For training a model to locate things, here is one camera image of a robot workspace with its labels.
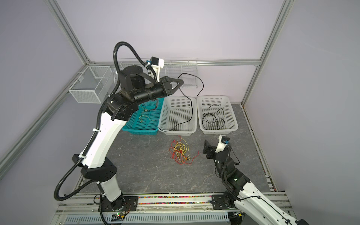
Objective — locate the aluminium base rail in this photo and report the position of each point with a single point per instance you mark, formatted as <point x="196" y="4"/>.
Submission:
<point x="144" y="203"/>

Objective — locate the white plastic basket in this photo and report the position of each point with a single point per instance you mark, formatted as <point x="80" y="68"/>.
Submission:
<point x="216" y="115"/>
<point x="178" y="116"/>

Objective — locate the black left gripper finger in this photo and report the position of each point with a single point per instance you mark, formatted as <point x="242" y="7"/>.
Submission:
<point x="171" y="80"/>
<point x="174" y="89"/>

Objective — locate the white plastic basket right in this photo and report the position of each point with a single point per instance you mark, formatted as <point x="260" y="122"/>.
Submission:
<point x="216" y="115"/>

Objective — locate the teal plastic basket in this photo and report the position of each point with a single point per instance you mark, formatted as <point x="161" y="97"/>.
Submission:
<point x="145" y="120"/>

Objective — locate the white slotted cable duct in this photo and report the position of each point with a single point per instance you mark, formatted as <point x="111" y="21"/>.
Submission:
<point x="207" y="218"/>

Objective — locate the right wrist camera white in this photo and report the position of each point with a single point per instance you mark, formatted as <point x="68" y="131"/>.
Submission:
<point x="223" y="141"/>

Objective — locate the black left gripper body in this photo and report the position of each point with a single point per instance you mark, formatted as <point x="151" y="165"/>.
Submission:
<point x="165" y="86"/>

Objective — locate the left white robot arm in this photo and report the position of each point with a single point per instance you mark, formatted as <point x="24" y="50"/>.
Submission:
<point x="135" y="85"/>

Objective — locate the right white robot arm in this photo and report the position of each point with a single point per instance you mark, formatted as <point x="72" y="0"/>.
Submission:
<point x="242" y="192"/>

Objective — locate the white wire shelf rack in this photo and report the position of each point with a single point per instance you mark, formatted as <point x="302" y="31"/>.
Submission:
<point x="177" y="67"/>

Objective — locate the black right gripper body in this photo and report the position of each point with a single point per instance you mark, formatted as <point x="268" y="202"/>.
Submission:
<point x="213" y="154"/>

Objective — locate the white mesh wall box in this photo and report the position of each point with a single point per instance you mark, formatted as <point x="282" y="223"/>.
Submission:
<point x="93" y="85"/>

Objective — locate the white plastic basket middle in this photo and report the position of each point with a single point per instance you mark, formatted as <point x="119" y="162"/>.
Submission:
<point x="178" y="116"/>

